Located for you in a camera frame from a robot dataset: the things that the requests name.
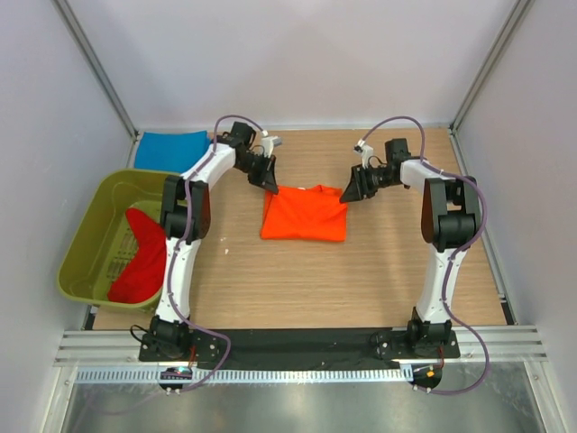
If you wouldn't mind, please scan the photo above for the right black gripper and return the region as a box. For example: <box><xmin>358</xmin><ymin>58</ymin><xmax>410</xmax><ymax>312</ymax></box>
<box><xmin>339</xmin><ymin>163</ymin><xmax>397</xmax><ymax>203</ymax></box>

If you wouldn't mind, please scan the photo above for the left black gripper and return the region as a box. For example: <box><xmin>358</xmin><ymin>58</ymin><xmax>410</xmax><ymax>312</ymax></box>
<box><xmin>235</xmin><ymin>153</ymin><xmax>279</xmax><ymax>195</ymax></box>

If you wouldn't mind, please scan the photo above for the orange t shirt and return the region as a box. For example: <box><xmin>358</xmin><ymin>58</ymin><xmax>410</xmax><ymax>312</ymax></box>
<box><xmin>260</xmin><ymin>185</ymin><xmax>348</xmax><ymax>243</ymax></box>

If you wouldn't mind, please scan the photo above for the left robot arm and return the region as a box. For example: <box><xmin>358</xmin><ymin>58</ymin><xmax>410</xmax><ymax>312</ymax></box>
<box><xmin>139</xmin><ymin>115</ymin><xmax>282</xmax><ymax>361</ymax></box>

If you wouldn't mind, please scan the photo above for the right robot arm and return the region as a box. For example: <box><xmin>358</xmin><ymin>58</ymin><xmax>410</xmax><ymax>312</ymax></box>
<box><xmin>340</xmin><ymin>139</ymin><xmax>481</xmax><ymax>360</ymax></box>

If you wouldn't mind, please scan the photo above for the blue folded t shirt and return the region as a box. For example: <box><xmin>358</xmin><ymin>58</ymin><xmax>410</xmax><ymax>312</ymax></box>
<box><xmin>133</xmin><ymin>131</ymin><xmax>210</xmax><ymax>173</ymax></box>

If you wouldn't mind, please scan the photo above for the red t shirt in basket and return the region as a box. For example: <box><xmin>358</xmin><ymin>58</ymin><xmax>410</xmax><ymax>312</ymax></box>
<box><xmin>107</xmin><ymin>207</ymin><xmax>166</xmax><ymax>304</ymax></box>

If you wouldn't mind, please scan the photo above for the olive green plastic basket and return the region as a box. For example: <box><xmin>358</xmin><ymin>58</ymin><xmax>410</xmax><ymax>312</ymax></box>
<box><xmin>57</xmin><ymin>169</ymin><xmax>169</xmax><ymax>312</ymax></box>

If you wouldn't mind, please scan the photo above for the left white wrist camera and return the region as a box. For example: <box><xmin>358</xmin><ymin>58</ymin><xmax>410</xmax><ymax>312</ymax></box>
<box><xmin>260</xmin><ymin>130</ymin><xmax>282</xmax><ymax>157</ymax></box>

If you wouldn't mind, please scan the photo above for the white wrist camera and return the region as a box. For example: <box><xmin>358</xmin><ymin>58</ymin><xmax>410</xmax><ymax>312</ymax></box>
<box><xmin>260</xmin><ymin>130</ymin><xmax>282</xmax><ymax>157</ymax></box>
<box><xmin>352</xmin><ymin>139</ymin><xmax>374</xmax><ymax>170</ymax></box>

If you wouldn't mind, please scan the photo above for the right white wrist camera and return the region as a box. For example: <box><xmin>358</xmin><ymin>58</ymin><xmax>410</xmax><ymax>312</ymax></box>
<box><xmin>352</xmin><ymin>139</ymin><xmax>374</xmax><ymax>170</ymax></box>

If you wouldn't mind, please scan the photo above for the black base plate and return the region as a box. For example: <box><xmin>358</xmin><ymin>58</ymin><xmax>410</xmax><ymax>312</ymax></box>
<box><xmin>138</xmin><ymin>327</ymin><xmax>461</xmax><ymax>372</ymax></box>

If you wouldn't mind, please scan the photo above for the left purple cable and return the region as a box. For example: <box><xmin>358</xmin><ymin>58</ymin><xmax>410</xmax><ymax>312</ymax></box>
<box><xmin>130</xmin><ymin>115</ymin><xmax>271</xmax><ymax>398</ymax></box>

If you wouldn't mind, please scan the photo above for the purple cable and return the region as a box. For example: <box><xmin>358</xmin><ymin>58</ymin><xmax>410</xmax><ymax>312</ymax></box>
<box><xmin>360</xmin><ymin>115</ymin><xmax>492</xmax><ymax>398</ymax></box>
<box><xmin>130</xmin><ymin>115</ymin><xmax>271</xmax><ymax>398</ymax></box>

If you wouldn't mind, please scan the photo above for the aluminium frame rail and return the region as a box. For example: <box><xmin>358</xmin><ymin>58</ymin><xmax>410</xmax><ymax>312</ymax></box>
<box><xmin>54</xmin><ymin>325</ymin><xmax>547</xmax><ymax>365</ymax></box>

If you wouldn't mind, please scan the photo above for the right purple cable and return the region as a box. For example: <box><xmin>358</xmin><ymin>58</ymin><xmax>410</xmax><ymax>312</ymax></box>
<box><xmin>360</xmin><ymin>115</ymin><xmax>492</xmax><ymax>398</ymax></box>

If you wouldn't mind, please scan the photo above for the right aluminium corner post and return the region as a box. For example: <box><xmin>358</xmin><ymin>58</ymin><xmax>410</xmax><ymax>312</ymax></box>
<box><xmin>449</xmin><ymin>0</ymin><xmax>534</xmax><ymax>135</ymax></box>

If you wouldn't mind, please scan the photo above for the aluminium corner post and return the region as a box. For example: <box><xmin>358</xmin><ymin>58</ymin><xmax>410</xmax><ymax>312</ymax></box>
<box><xmin>449</xmin><ymin>0</ymin><xmax>534</xmax><ymax>135</ymax></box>
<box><xmin>51</xmin><ymin>0</ymin><xmax>138</xmax><ymax>141</ymax></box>

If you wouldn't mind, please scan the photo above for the left aluminium corner post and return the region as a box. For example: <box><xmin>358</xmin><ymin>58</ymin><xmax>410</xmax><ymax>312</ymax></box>
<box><xmin>51</xmin><ymin>0</ymin><xmax>138</xmax><ymax>141</ymax></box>

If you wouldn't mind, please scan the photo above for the white slotted cable duct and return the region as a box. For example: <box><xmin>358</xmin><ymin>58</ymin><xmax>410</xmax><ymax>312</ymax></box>
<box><xmin>76</xmin><ymin>364</ymin><xmax>413</xmax><ymax>385</ymax></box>

